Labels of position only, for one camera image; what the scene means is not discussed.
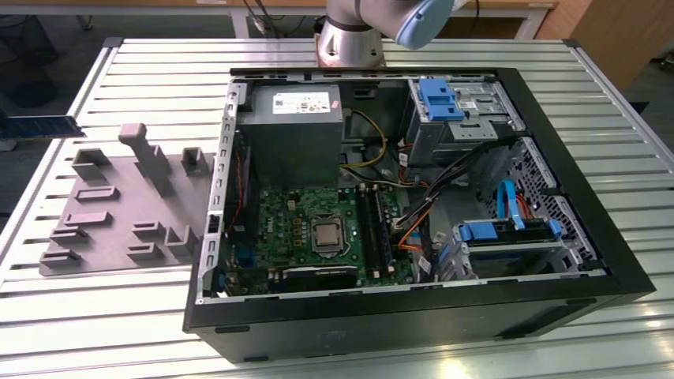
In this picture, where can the RAM stick with white label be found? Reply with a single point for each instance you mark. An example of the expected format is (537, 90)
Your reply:
(42, 127)

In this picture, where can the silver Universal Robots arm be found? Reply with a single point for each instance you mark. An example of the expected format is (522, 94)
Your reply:
(347, 35)

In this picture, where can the black RAM slot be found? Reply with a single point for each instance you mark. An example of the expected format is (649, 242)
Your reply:
(369, 229)

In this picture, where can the silver CPU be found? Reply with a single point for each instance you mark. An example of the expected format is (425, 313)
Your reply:
(327, 233)

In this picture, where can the green motherboard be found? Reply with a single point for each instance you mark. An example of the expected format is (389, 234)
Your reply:
(279, 221)

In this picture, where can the grey power supply unit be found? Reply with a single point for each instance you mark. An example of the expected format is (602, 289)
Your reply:
(290, 146)

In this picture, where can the CPU socket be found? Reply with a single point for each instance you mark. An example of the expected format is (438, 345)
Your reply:
(329, 250)

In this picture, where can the black graphics card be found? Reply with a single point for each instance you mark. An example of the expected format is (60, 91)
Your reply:
(315, 276)

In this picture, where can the hard disk in blue carrier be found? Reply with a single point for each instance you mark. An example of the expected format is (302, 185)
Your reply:
(479, 232)

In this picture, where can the silver metal drive cage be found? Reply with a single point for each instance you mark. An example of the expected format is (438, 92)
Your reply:
(474, 130)

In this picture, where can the blue drive carrier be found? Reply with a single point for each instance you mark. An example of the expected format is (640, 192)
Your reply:
(439, 98)

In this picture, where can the black PC case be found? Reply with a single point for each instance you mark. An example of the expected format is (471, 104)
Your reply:
(369, 327)

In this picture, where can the silver disk bay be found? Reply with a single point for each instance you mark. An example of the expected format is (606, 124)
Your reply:
(515, 248)

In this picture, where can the grey parts rack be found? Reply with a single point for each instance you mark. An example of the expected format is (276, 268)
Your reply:
(120, 205)

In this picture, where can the wooden cabinet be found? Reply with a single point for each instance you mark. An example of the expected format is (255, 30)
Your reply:
(621, 35)

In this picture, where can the black mesh bin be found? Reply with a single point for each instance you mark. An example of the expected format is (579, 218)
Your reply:
(28, 43)

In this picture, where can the black chair base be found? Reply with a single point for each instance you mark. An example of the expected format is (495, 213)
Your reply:
(666, 61)

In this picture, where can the wooden desk with white frame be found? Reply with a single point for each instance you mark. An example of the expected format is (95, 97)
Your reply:
(501, 27)

